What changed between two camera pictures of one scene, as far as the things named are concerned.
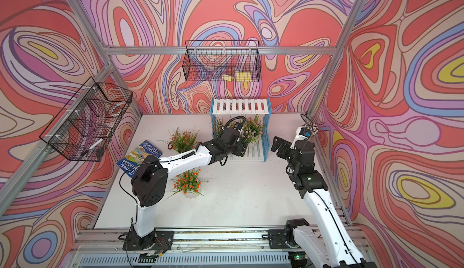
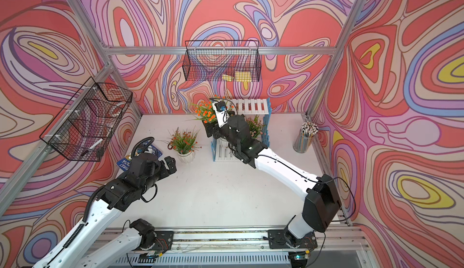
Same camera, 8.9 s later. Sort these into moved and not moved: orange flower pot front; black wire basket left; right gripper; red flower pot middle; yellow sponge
Moved: right gripper; orange flower pot front
Not moved: yellow sponge; red flower pot middle; black wire basket left
